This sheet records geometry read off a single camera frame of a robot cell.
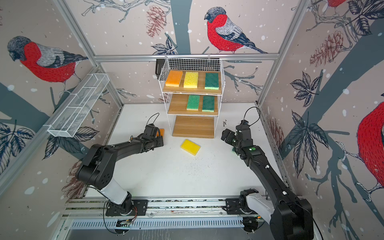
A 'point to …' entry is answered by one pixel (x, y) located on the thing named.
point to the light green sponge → (193, 102)
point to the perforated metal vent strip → (196, 224)
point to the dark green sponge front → (208, 103)
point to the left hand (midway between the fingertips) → (158, 140)
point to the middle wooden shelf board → (178, 104)
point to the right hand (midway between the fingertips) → (226, 136)
